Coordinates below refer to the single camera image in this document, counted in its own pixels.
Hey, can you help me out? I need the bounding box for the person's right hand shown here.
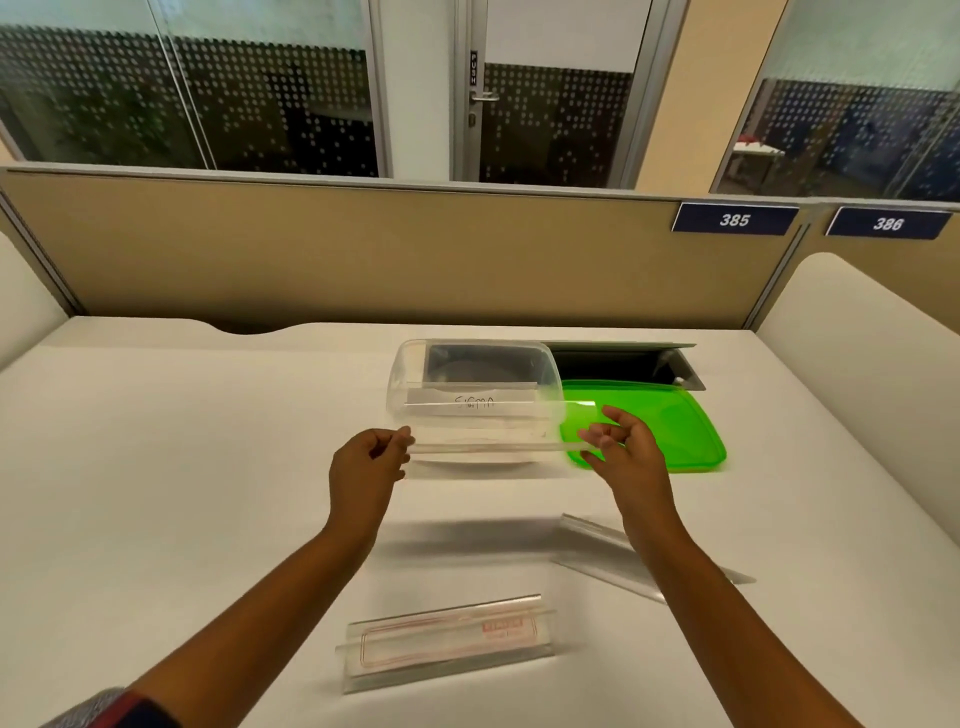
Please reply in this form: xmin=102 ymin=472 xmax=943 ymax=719
xmin=576 ymin=405 xmax=678 ymax=531

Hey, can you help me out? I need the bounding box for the person's left hand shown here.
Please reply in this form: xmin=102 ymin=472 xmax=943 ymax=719
xmin=327 ymin=426 xmax=416 ymax=543

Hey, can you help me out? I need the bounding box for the plain clear acrylic sign holder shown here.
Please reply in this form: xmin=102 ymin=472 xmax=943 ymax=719
xmin=551 ymin=513 xmax=757 ymax=605
xmin=403 ymin=399 xmax=606 ymax=459

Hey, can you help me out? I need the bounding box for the person's left forearm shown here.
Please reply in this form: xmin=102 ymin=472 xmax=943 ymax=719
xmin=126 ymin=519 xmax=389 ymax=728

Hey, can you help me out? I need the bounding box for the person's right forearm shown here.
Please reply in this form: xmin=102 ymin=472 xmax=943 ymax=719
xmin=621 ymin=510 xmax=865 ymax=728

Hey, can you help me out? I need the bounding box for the green plastic lid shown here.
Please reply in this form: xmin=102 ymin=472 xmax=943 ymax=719
xmin=558 ymin=378 xmax=729 ymax=474

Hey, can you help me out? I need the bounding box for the clear plastic container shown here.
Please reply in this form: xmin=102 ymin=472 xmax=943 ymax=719
xmin=385 ymin=339 xmax=565 ymax=468

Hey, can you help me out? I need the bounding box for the wide beige desk partition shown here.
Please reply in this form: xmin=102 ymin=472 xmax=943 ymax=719
xmin=0 ymin=165 xmax=810 ymax=336

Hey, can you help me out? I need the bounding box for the red printed acrylic sign holder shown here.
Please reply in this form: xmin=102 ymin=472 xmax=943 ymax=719
xmin=334 ymin=594 xmax=558 ymax=696

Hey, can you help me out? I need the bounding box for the dark blue number plate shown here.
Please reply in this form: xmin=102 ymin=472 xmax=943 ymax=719
xmin=671 ymin=201 xmax=801 ymax=237
xmin=825 ymin=206 xmax=954 ymax=241

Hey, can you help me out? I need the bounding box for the white side divider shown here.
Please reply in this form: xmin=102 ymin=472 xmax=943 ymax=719
xmin=0 ymin=228 xmax=73 ymax=373
xmin=753 ymin=251 xmax=960 ymax=515

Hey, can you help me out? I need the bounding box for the glass door with dotted film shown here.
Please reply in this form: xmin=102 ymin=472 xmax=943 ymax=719
xmin=448 ymin=0 xmax=671 ymax=189

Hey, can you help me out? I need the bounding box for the narrow beige desk partition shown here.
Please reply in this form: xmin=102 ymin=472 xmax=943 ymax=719
xmin=746 ymin=198 xmax=960 ymax=336

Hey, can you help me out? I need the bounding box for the striped sleeve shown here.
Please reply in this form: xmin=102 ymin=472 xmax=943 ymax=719
xmin=36 ymin=685 xmax=186 ymax=728

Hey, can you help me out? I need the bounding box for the glass window with dotted film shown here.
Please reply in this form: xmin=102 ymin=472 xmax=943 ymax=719
xmin=708 ymin=0 xmax=960 ymax=205
xmin=0 ymin=0 xmax=393 ymax=180

